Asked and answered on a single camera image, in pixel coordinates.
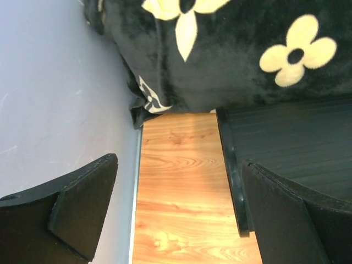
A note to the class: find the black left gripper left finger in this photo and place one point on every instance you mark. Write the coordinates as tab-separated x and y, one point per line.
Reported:
59	221

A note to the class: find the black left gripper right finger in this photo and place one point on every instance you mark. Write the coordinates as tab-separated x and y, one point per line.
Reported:
293	223

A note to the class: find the black large bucket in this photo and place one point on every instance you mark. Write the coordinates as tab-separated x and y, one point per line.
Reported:
308	142

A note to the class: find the black floral pillow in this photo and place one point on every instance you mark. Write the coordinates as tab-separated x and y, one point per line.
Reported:
197	56

